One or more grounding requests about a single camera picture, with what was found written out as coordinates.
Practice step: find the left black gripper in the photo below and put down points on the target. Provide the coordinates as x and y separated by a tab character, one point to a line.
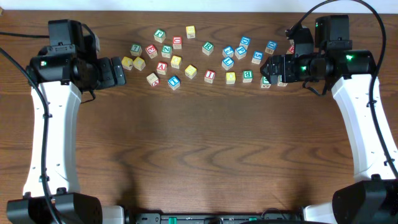
106	72

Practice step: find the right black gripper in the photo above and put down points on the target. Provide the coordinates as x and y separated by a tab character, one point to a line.
290	61

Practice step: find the yellow o block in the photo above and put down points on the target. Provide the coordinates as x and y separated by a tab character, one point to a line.
176	61
230	78

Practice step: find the green R block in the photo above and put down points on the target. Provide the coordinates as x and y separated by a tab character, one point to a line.
207	48

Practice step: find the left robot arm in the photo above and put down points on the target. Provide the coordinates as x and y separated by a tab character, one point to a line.
58	75

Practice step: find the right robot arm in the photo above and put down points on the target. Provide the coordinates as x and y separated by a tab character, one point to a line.
348	74

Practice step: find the red M block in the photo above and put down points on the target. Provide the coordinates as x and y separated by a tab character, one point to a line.
290	50

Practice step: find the yellow block outer left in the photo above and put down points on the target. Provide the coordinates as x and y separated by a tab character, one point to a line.
127	63

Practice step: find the blue D block pale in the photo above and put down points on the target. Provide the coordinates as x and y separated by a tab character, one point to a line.
271	47

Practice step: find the green J block right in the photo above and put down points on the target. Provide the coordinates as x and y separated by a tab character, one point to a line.
265	83

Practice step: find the green j block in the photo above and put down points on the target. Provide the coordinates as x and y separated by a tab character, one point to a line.
159	35
265	83

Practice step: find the blue 5 block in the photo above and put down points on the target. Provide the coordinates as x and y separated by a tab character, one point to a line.
257	57

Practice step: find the green 7 block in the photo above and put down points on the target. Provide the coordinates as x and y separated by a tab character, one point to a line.
136	50

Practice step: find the green B block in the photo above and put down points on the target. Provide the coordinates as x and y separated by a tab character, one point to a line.
247	76

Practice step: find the red-sided wooden block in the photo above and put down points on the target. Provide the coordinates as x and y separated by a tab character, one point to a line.
153	79

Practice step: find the red E block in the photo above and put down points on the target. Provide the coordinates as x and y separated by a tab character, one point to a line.
151	51

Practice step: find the blue P block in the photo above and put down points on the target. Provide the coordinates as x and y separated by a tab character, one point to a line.
240	52

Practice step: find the red A block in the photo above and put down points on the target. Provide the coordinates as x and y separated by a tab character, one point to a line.
162	68

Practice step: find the green Z block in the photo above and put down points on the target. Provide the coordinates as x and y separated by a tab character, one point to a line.
166	51

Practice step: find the green J block left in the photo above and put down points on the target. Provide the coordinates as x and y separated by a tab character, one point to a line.
159	35

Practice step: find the blue 2 block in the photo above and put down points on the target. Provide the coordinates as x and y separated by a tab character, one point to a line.
228	52

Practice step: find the blue L block left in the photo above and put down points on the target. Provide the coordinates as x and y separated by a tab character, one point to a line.
174	82

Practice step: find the red U block left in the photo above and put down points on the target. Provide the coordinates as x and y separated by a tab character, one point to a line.
177	42

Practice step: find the red I block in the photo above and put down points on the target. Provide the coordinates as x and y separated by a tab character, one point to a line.
209	76

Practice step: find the yellow W block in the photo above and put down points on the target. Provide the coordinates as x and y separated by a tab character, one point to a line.
191	71

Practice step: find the yellow top block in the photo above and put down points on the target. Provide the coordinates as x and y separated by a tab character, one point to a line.
191	33

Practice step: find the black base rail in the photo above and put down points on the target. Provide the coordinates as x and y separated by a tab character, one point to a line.
271	215

